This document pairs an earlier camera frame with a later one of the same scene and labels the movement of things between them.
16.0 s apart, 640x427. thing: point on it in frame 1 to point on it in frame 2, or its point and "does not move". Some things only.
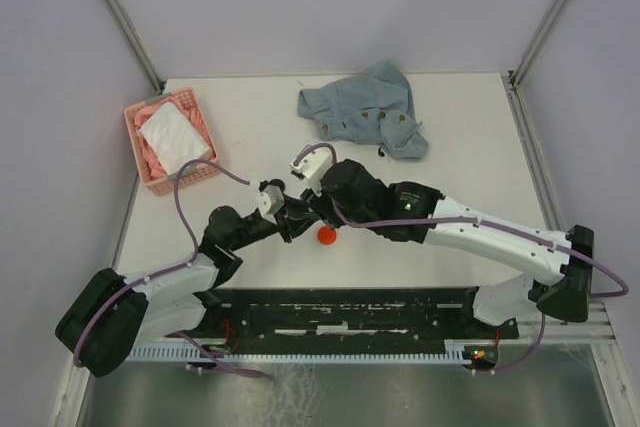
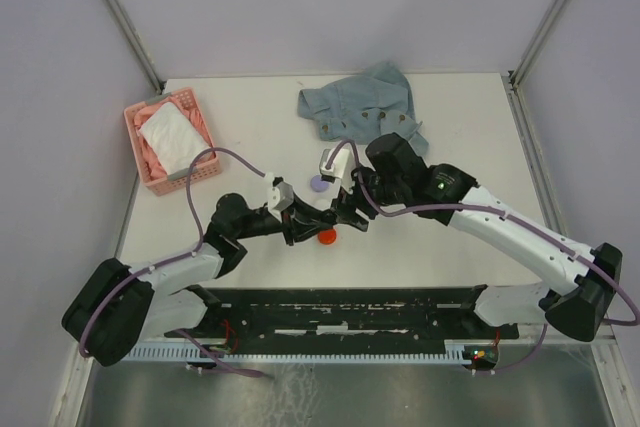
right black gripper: [319, 203] to [345, 207]
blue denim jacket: [372, 107] does not move
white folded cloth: [172, 139] does not move
